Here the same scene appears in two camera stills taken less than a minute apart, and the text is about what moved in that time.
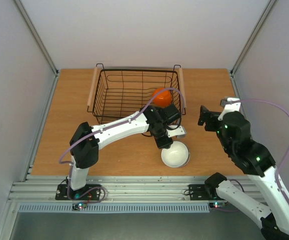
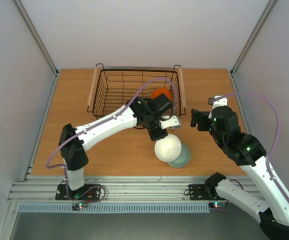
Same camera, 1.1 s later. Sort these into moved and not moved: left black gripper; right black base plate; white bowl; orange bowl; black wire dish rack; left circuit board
Moved: left black gripper; white bowl
Not moved: right black base plate; left circuit board; orange bowl; black wire dish rack
